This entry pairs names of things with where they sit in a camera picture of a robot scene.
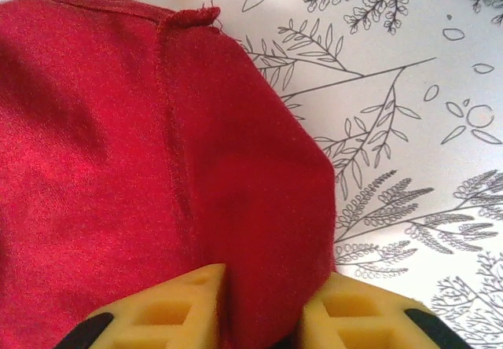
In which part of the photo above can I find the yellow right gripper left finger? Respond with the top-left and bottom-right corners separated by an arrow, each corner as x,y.
54,263 -> 228,349

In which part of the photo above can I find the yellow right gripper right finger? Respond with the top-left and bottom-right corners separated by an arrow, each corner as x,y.
300,272 -> 471,349

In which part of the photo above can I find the red t-shirt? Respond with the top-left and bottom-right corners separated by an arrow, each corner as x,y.
0,0 -> 337,349

